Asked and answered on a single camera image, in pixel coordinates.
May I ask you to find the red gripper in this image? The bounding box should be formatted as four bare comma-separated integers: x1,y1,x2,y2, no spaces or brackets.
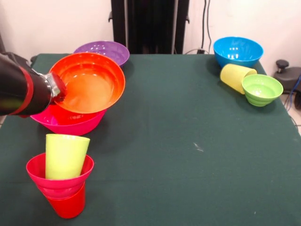
52,71,68,102

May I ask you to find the large orange bowl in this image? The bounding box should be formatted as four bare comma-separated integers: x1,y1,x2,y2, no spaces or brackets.
49,52,126,114

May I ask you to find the large magenta bowl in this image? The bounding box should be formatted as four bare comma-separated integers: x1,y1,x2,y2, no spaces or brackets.
30,105,108,137

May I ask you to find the lime green cup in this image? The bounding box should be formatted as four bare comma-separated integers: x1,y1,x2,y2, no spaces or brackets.
45,133,91,181

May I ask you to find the small crimson pink bowl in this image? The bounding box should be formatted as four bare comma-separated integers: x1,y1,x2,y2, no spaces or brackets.
25,152,95,201

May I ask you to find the red cup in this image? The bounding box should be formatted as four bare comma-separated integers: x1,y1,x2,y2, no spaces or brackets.
46,182,87,219

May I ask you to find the yellow cup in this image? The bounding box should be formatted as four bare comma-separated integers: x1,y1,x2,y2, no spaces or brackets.
220,63,258,95

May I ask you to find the blue bowl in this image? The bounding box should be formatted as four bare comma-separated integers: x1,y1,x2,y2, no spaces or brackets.
213,36,264,70

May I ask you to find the purple bowl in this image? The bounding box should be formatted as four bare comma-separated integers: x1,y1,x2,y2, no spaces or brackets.
73,40,130,68

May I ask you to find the black equipment box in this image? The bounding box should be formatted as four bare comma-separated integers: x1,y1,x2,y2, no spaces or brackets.
0,32,7,54

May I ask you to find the black robot column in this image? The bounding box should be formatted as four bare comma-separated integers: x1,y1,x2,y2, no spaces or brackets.
109,0,190,54

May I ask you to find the dark green tablecloth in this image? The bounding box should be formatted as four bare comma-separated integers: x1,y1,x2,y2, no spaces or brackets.
0,53,301,226

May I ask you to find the small green bowl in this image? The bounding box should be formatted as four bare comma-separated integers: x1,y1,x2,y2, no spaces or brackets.
241,73,284,107

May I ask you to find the black wall cable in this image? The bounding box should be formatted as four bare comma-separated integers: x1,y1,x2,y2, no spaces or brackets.
201,0,212,51

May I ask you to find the blue cable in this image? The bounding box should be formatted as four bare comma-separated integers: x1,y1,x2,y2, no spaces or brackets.
284,75,301,111

